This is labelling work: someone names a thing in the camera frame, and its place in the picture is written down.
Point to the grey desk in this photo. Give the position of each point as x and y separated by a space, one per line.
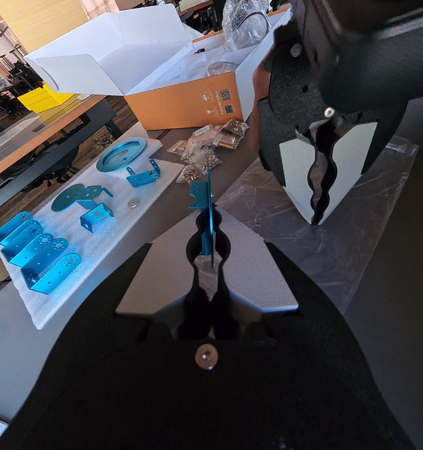
21 351

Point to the white foam tray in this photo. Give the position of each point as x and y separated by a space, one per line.
74 246

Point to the small silver round disc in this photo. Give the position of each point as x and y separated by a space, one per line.
133 203

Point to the blue multi-hole box bracket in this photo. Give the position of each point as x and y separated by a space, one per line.
141 180

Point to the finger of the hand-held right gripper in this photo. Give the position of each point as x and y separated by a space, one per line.
352 151
297 165

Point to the pile of screw bags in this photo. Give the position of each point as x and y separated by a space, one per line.
204 154

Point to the person's right hand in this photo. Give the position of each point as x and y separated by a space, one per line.
260 84

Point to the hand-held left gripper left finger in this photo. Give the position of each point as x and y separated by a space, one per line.
158 277

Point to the teal round perforated plate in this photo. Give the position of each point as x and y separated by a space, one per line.
65 200

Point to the wooden workbench with black legs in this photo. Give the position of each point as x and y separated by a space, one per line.
39 133

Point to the orange and white cardboard box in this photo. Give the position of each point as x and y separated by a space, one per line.
183 102

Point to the small screws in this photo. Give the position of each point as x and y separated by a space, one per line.
256 221

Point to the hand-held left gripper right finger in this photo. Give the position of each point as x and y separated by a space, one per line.
257 277

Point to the yellow plastic bin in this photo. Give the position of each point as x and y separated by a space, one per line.
42 98

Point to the bubble wrap bundle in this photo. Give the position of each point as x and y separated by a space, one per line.
243 24

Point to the small blue angled bracket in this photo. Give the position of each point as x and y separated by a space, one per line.
95 216

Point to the clear plastic bag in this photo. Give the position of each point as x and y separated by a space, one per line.
267 197

